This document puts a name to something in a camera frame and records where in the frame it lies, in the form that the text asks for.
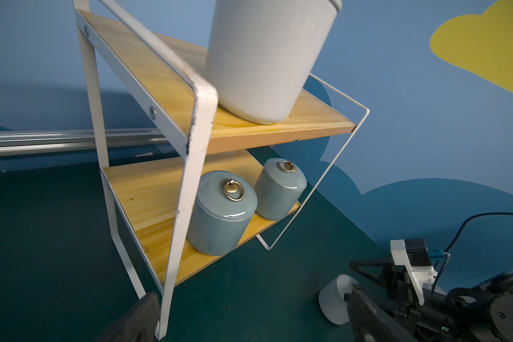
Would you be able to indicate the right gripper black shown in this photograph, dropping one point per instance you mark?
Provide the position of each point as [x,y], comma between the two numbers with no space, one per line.
[370,323]

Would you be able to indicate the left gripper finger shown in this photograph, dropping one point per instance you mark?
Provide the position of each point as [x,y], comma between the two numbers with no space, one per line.
[137,324]

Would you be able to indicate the white canister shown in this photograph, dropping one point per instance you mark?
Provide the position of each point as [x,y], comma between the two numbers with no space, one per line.
[260,54]
[331,299]

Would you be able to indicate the grey-blue canister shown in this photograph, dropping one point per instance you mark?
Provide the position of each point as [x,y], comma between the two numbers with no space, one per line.
[278,188]
[224,205]

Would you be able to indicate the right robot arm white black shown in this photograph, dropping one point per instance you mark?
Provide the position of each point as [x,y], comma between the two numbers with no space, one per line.
[481,313]

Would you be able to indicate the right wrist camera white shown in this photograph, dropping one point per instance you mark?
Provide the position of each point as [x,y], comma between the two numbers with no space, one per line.
[413,254]

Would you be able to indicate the back aluminium frame bar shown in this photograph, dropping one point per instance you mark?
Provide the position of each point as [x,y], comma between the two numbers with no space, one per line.
[40,142]

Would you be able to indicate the wooden two-tier shelf white frame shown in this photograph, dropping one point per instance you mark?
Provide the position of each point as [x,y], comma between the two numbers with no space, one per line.
[155,199]

